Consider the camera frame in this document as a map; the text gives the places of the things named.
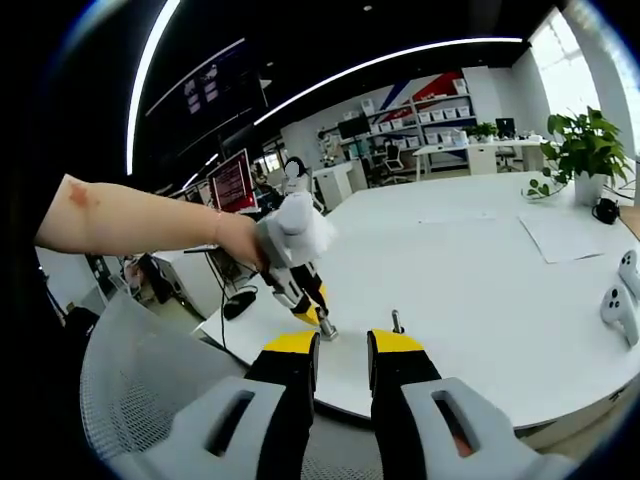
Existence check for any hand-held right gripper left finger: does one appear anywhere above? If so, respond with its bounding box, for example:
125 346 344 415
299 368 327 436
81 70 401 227
134 329 322 480

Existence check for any monitor with red screen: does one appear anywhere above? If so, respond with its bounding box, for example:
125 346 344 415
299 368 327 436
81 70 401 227
206 148 260 215

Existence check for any person's left hand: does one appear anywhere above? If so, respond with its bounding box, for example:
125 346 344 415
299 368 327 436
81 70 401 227
221 216 272 275

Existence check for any white side desk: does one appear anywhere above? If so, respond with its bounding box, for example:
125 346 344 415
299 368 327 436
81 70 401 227
149 244 261 321

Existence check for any black computer mouse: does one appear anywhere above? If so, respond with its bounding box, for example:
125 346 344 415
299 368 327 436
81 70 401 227
222 293 259 322

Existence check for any black coiled cable bundle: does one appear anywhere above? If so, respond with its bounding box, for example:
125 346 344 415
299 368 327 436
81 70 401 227
591 197 622 225

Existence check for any black monitor on stand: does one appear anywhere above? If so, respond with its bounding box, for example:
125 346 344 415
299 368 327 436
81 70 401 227
336 116 370 159

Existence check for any white long desk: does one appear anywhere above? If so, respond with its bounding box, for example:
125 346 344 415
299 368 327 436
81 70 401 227
411 138 552 177

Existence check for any grey mesh office chair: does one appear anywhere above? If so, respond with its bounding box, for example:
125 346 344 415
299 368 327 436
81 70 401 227
78 291 384 480

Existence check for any white paper sheet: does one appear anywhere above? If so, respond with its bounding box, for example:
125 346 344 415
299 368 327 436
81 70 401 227
518 209 607 265

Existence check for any ceiling light strip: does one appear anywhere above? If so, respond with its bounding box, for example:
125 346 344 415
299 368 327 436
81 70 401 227
253 36 525 127
126 0 182 177

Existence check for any white handheld controller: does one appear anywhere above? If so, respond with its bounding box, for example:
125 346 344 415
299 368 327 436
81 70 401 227
617 249 640 299
599 284 640 348

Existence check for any shelf with white boxes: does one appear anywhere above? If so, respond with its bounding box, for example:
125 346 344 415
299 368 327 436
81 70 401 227
358 71 477 152

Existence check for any large threaded stud bolt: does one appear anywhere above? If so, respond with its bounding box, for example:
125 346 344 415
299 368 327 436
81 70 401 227
319 313 340 343

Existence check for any potted green plant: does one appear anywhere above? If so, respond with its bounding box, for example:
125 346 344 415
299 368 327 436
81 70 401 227
521 105 635 208

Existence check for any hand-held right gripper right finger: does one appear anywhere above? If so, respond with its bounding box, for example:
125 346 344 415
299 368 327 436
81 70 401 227
366 328 576 480

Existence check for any dark overhead display screen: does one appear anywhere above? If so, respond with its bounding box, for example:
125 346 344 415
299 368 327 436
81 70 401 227
143 36 270 147

